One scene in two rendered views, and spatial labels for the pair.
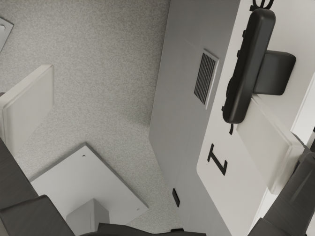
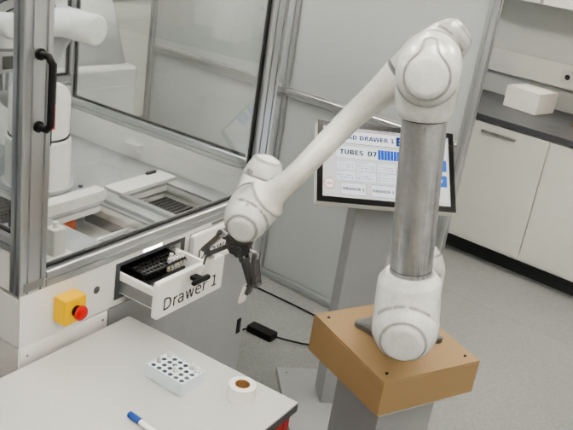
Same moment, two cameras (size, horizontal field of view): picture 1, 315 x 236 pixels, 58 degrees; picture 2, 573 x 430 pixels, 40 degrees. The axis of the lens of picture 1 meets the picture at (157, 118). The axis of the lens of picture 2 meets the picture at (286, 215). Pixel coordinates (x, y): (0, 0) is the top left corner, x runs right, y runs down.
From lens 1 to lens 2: 207 cm
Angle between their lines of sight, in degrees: 38
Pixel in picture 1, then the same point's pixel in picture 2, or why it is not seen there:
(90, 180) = (310, 415)
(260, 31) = (196, 281)
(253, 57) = (199, 279)
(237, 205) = (217, 264)
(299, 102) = (195, 268)
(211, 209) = (222, 293)
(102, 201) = (314, 395)
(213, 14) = not seen: hidden behind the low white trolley
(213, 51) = not seen: hidden behind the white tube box
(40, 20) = not seen: outside the picture
